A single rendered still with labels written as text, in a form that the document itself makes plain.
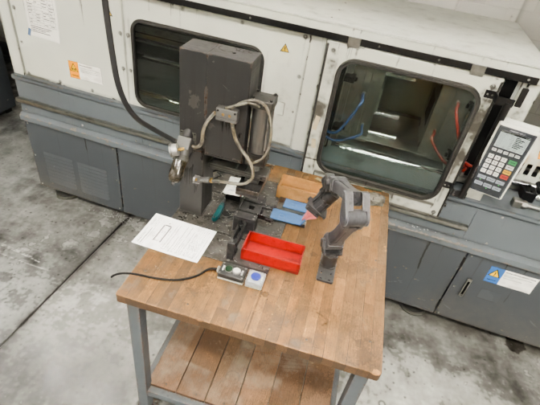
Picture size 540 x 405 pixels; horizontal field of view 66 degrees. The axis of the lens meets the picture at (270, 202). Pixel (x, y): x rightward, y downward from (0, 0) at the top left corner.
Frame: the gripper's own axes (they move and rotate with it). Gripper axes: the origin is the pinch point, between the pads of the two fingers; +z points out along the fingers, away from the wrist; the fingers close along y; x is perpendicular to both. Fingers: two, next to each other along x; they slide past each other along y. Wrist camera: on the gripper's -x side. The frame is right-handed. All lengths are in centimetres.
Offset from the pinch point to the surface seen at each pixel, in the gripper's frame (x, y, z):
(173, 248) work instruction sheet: 27, 37, 35
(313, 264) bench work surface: 15.5, -13.1, 5.0
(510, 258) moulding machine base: -49, -113, -35
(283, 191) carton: -25.3, 8.9, 11.2
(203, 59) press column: 5, 73, -28
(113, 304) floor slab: -5, 35, 138
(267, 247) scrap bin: 12.3, 5.2, 15.2
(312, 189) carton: -36.3, -4.0, 5.2
